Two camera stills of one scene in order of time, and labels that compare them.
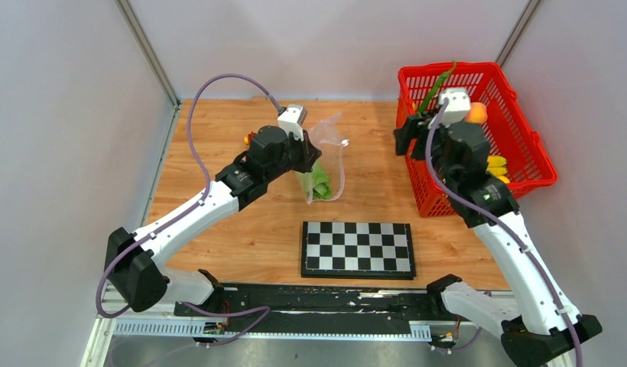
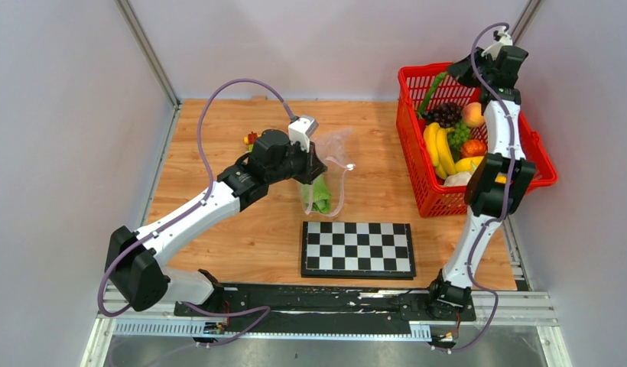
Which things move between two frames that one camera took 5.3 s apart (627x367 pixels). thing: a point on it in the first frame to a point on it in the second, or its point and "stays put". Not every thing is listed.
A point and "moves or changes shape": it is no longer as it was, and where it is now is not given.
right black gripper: [414, 127] to [462, 71]
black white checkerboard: [362, 250] stays put
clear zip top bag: [326, 180] moves or changes shape
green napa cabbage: [321, 184] moves or changes shape
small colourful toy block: [248, 139] stays put
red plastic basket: [518, 156] stays put
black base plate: [321, 308] stays put
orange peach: [478, 113] stays put
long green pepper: [434, 87] stays put
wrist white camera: [456, 106] to [505, 40]
